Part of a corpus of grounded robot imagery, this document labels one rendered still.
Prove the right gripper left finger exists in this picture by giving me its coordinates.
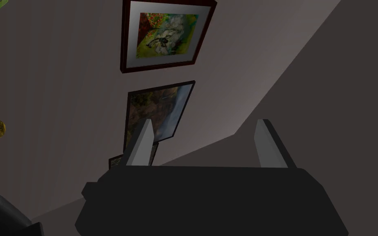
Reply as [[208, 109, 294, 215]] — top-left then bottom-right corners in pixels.
[[120, 118, 155, 166]]

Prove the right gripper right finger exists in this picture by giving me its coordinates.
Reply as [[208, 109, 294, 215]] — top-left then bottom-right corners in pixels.
[[254, 118, 297, 169]]

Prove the small dark framed picture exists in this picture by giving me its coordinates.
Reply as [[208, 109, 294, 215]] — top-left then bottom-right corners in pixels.
[[108, 142, 159, 170]]

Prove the black framed brown landscape picture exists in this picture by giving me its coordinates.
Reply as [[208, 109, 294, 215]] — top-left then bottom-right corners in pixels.
[[123, 80, 196, 154]]

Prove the dark red framed colourful picture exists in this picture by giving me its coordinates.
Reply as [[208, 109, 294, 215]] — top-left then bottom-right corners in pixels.
[[120, 0, 218, 74]]

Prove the black armchair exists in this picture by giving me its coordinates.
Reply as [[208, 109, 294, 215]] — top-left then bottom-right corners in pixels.
[[0, 193, 45, 236]]

